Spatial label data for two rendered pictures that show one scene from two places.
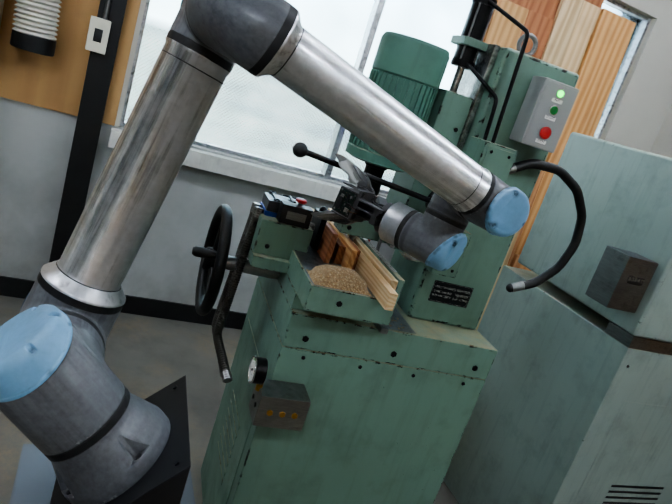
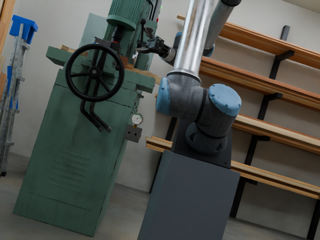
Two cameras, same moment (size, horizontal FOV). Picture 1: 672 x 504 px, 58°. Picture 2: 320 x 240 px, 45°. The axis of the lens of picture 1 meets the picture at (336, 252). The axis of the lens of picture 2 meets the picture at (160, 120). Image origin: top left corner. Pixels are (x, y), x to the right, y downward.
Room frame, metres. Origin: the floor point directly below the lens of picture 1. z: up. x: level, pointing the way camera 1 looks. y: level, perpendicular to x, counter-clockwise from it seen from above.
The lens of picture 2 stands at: (0.50, 1.95, 0.56)
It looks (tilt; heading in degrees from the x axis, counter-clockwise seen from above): 4 degrees up; 289
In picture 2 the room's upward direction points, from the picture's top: 17 degrees clockwise
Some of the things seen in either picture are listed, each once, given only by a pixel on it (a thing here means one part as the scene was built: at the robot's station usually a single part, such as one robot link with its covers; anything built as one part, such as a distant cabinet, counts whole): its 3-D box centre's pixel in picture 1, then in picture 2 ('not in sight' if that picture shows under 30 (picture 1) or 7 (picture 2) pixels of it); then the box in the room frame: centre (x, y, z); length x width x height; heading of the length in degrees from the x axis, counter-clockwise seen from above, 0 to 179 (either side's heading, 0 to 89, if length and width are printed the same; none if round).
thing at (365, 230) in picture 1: (363, 225); not in sight; (1.58, -0.05, 0.99); 0.14 x 0.07 x 0.09; 110
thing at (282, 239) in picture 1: (279, 233); (102, 58); (1.52, 0.16, 0.91); 0.15 x 0.14 x 0.09; 20
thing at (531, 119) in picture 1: (543, 114); (154, 13); (1.55, -0.38, 1.40); 0.10 x 0.06 x 0.16; 110
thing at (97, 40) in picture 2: (286, 207); (107, 45); (1.51, 0.16, 0.99); 0.13 x 0.11 x 0.06; 20
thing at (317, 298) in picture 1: (304, 255); (102, 69); (1.54, 0.08, 0.87); 0.61 x 0.30 x 0.06; 20
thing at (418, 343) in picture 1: (370, 310); (102, 94); (1.61, -0.14, 0.76); 0.57 x 0.45 x 0.09; 110
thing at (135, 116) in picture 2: (258, 374); (136, 120); (1.26, 0.08, 0.65); 0.06 x 0.04 x 0.08; 20
